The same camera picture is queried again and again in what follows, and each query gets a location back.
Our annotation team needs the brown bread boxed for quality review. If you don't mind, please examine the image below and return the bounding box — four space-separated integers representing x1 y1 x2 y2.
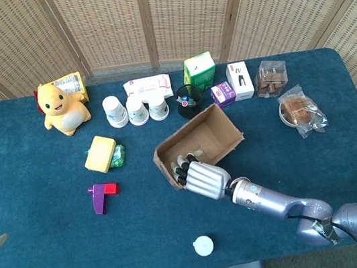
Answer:
281 94 313 124

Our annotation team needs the yellow plush dinosaur toy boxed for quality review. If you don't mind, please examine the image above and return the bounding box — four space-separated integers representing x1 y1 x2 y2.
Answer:
32 76 95 142

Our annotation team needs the black mesh pen holder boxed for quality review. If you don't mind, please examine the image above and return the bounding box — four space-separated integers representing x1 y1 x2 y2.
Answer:
173 82 206 122

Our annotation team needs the wicker folding screen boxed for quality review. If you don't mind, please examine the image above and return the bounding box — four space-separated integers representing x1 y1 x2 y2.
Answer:
0 0 357 187

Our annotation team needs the purple and red toy block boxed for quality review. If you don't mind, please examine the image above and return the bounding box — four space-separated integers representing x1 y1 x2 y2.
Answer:
86 181 123 217

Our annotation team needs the yellow sponge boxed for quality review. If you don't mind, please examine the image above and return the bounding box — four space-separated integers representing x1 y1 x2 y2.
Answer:
80 133 121 177

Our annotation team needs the clear box of brown cups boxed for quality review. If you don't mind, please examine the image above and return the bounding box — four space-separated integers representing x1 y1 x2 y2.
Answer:
252 57 291 100

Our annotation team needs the white paper cup stack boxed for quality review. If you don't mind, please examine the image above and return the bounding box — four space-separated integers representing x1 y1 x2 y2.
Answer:
124 93 151 128
146 92 172 123
101 93 130 130

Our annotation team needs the white box with black print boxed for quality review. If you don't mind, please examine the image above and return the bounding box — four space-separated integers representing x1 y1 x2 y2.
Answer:
224 60 257 103

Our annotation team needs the small purple box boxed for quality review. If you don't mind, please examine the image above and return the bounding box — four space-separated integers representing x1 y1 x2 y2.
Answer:
209 80 238 109

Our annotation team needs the clear plastic bag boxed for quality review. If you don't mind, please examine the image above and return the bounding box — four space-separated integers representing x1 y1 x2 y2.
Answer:
274 80 331 142

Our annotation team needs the brown cardboard box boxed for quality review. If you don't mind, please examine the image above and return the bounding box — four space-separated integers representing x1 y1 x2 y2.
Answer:
146 99 252 195

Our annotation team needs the yellow snack box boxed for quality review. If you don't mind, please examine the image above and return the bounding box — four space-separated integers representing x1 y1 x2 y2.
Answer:
51 70 91 108

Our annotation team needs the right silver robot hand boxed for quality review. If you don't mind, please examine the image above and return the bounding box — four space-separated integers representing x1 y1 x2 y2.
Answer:
168 146 235 207

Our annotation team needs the white pink tissue pack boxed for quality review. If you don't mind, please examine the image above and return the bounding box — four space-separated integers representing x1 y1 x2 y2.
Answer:
122 73 176 106

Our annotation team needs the white round lid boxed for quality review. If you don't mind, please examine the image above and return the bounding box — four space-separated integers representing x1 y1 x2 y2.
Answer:
191 234 216 259

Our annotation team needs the green tissue box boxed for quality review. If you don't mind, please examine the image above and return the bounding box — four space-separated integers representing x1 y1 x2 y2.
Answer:
179 50 219 95

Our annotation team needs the green wet wipes pack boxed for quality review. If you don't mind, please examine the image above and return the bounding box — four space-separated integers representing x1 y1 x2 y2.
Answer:
84 142 128 173

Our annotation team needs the blue carpet table cover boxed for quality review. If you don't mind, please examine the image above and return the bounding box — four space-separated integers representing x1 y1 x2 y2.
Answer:
0 42 357 268

